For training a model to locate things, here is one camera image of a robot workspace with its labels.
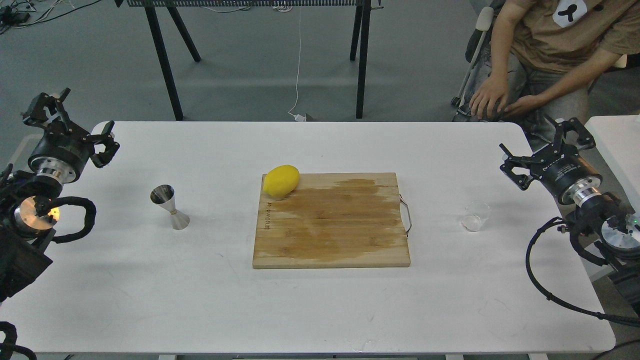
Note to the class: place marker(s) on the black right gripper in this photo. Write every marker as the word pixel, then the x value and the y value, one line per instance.
pixel 561 170

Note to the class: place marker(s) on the small clear glass beaker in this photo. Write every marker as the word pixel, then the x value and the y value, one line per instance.
pixel 476 215

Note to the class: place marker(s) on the white office chair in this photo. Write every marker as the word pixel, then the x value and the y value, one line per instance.
pixel 474 46

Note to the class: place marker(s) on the yellow lemon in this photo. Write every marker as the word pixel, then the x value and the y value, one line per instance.
pixel 281 181

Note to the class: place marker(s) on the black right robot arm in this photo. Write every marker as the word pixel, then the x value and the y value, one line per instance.
pixel 600 230

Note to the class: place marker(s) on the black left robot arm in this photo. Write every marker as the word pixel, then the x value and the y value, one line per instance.
pixel 30 200

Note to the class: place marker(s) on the person's left hand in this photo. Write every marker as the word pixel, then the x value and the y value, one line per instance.
pixel 523 106

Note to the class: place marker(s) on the white side table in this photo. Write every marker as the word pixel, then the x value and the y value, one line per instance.
pixel 617 138

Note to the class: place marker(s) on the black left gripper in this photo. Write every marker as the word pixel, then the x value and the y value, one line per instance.
pixel 61 151

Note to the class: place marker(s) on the person's right hand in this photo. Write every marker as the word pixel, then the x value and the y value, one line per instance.
pixel 491 98

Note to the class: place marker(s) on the black metal frame table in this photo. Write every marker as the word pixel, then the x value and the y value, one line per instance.
pixel 235 49

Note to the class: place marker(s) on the wooden cutting board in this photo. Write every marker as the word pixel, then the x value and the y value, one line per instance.
pixel 333 221

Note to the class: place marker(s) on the seated person in brown shirt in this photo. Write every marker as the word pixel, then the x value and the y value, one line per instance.
pixel 554 49

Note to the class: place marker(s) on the steel double jigger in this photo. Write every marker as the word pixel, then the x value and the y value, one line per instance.
pixel 164 196

